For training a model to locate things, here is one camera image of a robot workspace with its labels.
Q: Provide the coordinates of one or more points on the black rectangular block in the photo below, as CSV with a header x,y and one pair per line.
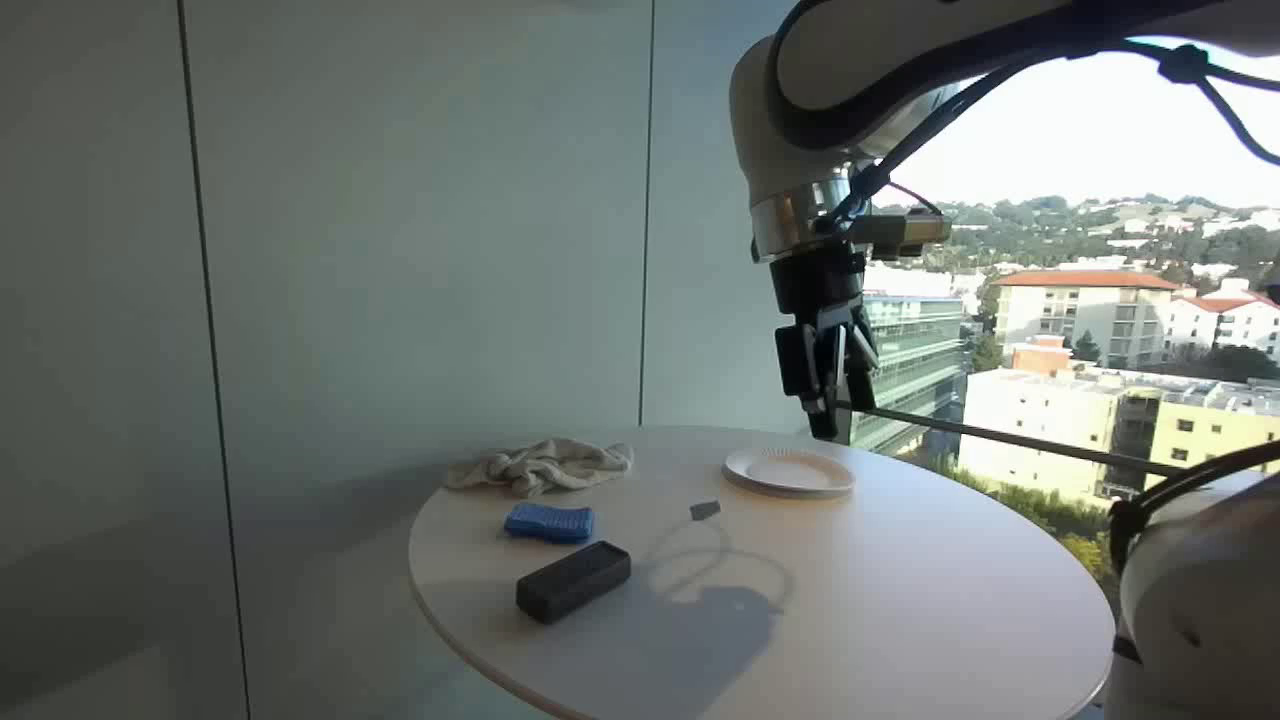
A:
x,y
574,581

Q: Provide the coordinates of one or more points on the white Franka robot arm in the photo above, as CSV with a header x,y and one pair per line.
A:
x,y
852,67

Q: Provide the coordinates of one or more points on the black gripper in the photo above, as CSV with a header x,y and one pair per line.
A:
x,y
823,284

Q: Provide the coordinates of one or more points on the glass office building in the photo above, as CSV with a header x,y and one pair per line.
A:
x,y
921,364

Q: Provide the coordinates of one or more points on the white flat roofed building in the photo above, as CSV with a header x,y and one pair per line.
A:
x,y
1040,426

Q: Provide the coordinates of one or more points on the white paper plate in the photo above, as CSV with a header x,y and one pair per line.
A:
x,y
790,469

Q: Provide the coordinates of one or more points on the small grey square tag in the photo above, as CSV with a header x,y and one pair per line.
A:
x,y
705,508

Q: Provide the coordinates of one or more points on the black window railing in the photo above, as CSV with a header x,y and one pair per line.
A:
x,y
1013,441

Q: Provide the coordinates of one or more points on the white towel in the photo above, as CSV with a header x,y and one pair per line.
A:
x,y
540,464

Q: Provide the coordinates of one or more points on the orange roofed white building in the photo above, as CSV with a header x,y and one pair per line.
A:
x,y
1082,309

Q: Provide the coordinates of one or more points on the blue sponge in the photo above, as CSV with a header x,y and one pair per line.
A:
x,y
550,522

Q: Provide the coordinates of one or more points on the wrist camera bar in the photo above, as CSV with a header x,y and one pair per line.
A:
x,y
907,232

